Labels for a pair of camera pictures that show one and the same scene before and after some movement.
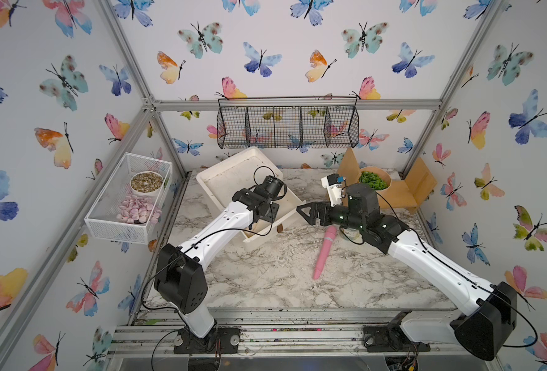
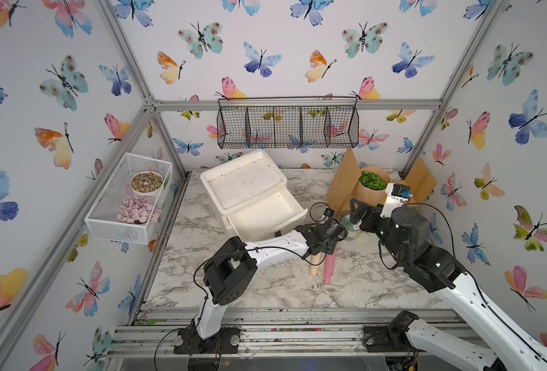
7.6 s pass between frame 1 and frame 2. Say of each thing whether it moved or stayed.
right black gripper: moved
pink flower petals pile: stayed
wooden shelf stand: stayed
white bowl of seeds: stayed
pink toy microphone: moved
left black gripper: moved
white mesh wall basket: stayed
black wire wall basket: stayed
